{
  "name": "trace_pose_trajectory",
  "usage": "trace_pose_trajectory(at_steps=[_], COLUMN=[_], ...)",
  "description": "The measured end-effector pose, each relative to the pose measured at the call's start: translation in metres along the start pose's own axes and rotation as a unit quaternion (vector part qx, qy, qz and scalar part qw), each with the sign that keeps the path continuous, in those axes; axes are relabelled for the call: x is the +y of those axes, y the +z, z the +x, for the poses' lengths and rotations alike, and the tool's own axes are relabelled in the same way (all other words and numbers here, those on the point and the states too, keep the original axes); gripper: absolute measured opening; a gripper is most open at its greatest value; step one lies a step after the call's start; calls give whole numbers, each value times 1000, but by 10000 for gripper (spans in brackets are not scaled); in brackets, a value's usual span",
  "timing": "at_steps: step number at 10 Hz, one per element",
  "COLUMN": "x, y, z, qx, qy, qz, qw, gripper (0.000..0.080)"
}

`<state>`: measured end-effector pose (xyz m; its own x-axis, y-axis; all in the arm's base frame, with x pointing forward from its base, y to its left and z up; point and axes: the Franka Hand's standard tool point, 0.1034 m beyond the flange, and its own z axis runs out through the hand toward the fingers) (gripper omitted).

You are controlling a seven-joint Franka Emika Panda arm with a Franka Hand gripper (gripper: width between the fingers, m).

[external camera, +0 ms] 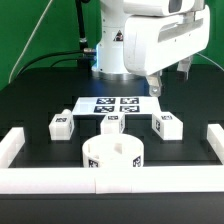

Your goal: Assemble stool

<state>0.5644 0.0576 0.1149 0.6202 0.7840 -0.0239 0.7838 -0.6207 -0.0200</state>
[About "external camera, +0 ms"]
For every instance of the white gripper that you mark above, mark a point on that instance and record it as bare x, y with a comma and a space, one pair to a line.
154, 43

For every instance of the white round stool seat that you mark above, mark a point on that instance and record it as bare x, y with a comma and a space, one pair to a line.
113, 151

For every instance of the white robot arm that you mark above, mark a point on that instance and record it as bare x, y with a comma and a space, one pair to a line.
114, 13

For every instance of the white marker tag board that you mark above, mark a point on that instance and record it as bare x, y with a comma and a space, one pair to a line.
102, 105

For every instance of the white U-shaped fence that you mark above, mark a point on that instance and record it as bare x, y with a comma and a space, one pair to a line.
160, 179

